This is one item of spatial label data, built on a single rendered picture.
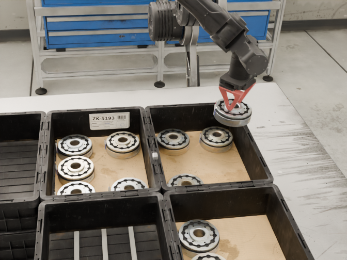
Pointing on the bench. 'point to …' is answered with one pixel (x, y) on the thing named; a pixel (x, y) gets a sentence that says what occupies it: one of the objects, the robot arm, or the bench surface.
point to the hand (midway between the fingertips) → (234, 103)
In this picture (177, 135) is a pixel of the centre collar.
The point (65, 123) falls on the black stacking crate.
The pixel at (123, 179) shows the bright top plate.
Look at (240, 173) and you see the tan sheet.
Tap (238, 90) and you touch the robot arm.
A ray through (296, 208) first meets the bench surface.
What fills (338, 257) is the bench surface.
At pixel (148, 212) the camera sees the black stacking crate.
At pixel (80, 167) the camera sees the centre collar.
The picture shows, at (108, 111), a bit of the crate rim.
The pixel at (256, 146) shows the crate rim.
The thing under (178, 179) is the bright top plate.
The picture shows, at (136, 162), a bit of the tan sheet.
